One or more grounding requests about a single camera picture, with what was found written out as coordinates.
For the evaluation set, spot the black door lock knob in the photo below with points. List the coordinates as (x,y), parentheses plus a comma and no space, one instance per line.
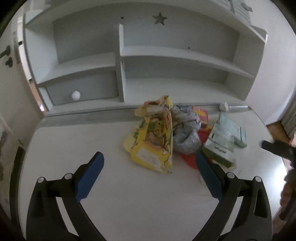
(9,62)

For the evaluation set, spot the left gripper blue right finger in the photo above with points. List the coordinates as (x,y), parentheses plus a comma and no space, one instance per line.
(211,173)

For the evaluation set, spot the white grey desk hutch shelf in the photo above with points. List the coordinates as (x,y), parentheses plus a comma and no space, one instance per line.
(123,53)

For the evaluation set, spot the white door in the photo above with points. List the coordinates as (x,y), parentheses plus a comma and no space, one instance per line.
(20,113)

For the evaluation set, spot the black door handle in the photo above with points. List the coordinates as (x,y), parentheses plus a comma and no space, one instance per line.
(6,52)

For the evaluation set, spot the red yellow small box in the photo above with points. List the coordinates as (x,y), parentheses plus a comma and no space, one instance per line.
(201,113)

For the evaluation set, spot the green grey carton box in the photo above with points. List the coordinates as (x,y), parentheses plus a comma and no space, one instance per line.
(219,147)

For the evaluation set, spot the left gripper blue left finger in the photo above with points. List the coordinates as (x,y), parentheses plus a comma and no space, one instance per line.
(87,174)

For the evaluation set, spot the white drawer knob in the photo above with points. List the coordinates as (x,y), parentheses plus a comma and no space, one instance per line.
(76,95)

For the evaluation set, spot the yellow snack bag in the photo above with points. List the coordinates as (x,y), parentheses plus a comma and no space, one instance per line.
(151,143)

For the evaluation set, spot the person's right hand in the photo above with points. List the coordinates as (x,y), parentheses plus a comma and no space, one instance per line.
(288,189)

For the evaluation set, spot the crumpled blue white bag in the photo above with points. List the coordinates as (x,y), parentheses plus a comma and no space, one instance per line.
(185,127)

